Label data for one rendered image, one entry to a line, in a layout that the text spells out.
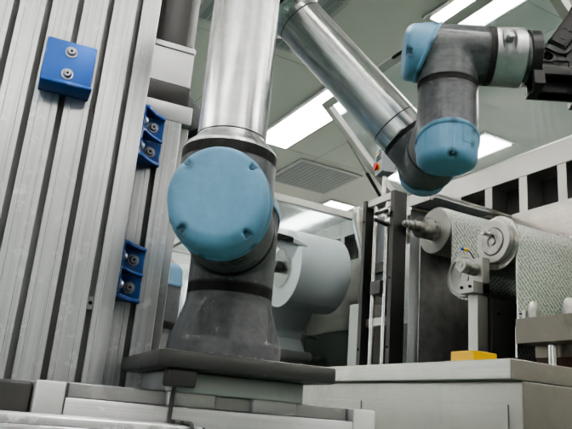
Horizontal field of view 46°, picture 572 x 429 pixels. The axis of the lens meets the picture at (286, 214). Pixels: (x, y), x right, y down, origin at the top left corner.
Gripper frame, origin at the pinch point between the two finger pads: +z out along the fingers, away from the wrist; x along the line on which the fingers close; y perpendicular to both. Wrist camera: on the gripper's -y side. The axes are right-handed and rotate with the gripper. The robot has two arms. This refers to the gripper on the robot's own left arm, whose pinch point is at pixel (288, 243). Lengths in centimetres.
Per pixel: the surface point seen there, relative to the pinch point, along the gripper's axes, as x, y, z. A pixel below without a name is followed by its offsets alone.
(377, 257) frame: 10.8, -3.3, 29.8
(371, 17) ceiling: -72, -148, 111
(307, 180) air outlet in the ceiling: -252, -122, 288
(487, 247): 49, -7, 25
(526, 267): 59, -2, 28
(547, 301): 62, 5, 35
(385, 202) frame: 13.2, -20.1, 25.8
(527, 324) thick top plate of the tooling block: 65, 14, 17
